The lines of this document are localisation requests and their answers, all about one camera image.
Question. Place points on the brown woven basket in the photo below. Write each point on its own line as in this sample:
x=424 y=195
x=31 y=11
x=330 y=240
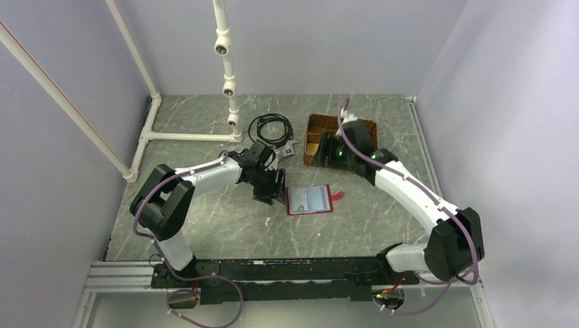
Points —
x=316 y=136

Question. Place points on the red handled adjustable wrench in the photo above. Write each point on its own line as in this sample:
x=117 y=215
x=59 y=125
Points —
x=286 y=150

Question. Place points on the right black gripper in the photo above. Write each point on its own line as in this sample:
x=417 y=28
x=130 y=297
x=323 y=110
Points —
x=329 y=141

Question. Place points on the aluminium extrusion rail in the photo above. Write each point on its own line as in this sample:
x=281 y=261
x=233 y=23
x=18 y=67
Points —
x=141 y=276

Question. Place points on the white pvc pipe frame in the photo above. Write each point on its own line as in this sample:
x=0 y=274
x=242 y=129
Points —
x=72 y=92

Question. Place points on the cards in basket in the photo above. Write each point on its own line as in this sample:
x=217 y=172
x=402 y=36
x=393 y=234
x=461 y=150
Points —
x=311 y=148

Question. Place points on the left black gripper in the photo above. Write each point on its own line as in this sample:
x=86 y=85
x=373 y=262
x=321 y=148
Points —
x=265 y=195

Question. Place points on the red leather card holder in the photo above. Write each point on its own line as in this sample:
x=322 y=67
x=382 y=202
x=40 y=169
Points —
x=297 y=202

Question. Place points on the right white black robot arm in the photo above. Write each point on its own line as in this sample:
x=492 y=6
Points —
x=455 y=241

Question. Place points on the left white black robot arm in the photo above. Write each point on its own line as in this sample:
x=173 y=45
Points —
x=162 y=204

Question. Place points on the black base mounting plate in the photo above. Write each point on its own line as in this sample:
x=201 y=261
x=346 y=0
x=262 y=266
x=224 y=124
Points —
x=353 y=278

